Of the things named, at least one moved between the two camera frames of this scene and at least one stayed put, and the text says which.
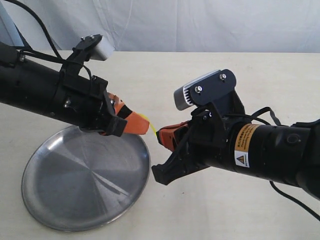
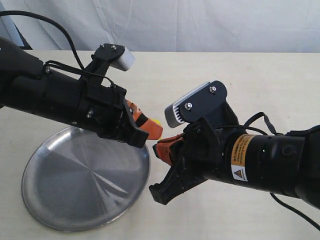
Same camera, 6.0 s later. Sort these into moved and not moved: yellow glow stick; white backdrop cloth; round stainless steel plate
Moved: yellow glow stick
Not moved: round stainless steel plate; white backdrop cloth
